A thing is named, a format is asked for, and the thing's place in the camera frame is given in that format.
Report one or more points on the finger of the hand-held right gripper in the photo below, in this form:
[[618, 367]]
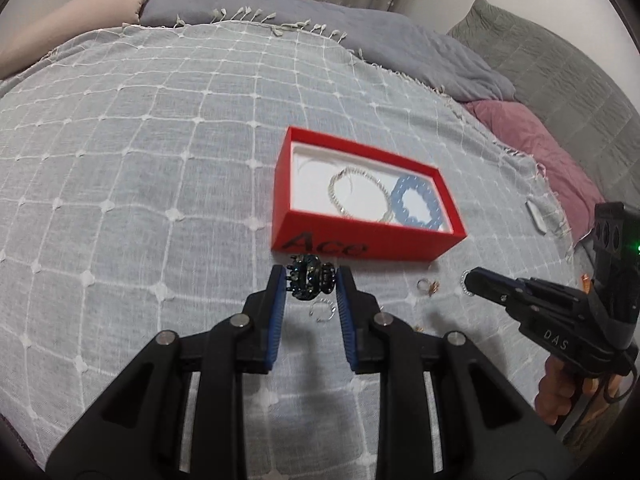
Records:
[[555, 289], [492, 286]]

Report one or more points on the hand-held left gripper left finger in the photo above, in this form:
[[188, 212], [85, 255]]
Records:
[[276, 320]]

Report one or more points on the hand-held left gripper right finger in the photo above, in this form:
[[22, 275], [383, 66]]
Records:
[[347, 320]]

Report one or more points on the silver hoop earring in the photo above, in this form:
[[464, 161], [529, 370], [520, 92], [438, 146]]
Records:
[[330, 316]]

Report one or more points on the black hair claw clip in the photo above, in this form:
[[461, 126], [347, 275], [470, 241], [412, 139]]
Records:
[[307, 277]]

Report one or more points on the red jewelry box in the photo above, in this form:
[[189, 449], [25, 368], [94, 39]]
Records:
[[320, 230]]

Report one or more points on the person's right hand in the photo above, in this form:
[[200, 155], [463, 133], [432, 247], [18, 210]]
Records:
[[557, 385]]

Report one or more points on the small white case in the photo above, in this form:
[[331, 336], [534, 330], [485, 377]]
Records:
[[536, 216]]

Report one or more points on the pink pillow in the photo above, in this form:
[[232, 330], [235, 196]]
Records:
[[540, 150]]

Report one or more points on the grey quilted pillow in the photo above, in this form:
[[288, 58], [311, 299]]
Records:
[[560, 70]]

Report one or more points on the blue-grey blanket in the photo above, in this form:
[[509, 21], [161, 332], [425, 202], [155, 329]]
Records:
[[350, 25]]

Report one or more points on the beige pillow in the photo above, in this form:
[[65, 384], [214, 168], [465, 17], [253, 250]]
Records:
[[75, 15]]

